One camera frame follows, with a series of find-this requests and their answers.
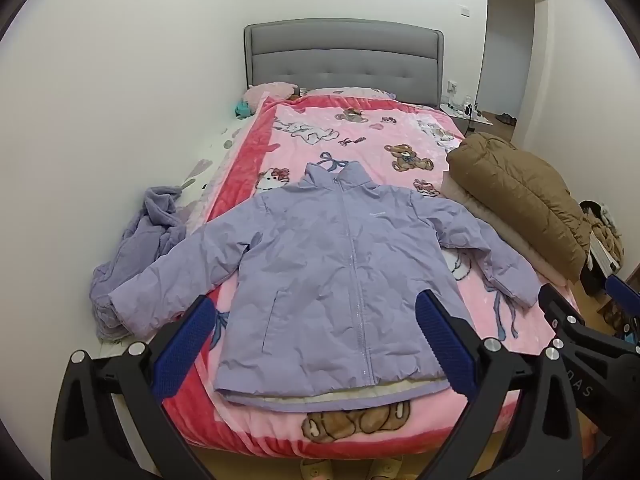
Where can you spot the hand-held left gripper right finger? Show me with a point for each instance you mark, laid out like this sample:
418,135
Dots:
442,342

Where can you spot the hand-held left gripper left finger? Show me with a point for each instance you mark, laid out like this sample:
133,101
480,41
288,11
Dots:
186,342

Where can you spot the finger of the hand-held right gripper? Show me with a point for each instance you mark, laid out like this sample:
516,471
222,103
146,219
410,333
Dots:
622,290
560,305

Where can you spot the lilac zip-up jacket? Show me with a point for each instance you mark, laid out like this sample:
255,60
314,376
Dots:
320,270

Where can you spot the white box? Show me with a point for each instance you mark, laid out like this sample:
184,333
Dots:
600,257

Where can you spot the brown furry garment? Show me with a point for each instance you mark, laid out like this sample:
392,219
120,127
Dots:
610,235

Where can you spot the lavender fleece garment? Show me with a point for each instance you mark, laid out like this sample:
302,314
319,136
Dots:
145,240

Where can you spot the brown puffer coat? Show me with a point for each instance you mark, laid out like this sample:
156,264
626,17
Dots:
520,185

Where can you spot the pair of dark shoes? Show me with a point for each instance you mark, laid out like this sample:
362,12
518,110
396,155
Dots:
506,119

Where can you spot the white heart-print bedsheet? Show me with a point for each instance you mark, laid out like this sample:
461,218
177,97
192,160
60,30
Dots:
220,145

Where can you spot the bedside table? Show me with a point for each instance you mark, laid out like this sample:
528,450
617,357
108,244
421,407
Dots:
472,120

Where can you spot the pink printed blanket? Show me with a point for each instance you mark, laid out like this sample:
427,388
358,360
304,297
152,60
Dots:
360,130

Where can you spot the teal plush toy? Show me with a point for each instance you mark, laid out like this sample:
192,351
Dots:
243,108

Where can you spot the pink plush pillow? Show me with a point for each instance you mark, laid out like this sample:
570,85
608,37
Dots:
270,91

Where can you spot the open doorway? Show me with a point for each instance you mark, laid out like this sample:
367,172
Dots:
505,45

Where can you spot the pink flat pillow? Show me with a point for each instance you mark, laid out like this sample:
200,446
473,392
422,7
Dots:
345,91

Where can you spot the grey upholstered bed headboard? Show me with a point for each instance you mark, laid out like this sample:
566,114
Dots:
345,60

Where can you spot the white wall socket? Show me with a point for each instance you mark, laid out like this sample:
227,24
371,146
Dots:
452,88

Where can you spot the white light switch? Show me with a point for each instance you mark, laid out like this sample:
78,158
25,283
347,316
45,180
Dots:
465,10

